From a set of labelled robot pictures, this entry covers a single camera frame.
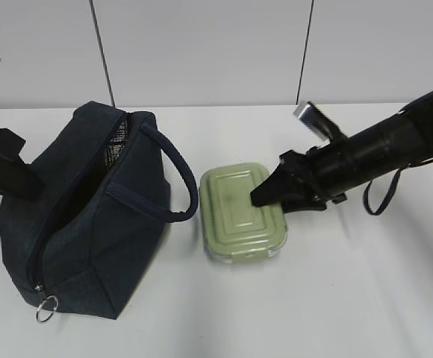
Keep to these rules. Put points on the dark blue insulated lunch bag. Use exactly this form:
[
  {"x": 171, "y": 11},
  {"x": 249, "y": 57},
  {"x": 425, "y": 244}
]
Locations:
[{"x": 113, "y": 182}]

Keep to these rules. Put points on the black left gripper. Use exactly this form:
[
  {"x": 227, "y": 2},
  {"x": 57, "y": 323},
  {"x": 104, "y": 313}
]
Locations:
[{"x": 17, "y": 179}]

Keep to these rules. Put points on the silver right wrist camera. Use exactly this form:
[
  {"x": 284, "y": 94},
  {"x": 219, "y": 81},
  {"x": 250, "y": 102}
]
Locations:
[{"x": 317, "y": 122}]

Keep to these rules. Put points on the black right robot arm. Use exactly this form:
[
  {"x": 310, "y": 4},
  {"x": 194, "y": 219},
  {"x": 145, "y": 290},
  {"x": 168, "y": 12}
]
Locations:
[{"x": 402, "y": 141}]

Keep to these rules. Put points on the green lid glass food container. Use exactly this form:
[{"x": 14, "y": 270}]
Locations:
[{"x": 234, "y": 230}]

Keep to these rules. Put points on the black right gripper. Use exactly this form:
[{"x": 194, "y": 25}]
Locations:
[{"x": 307, "y": 182}]

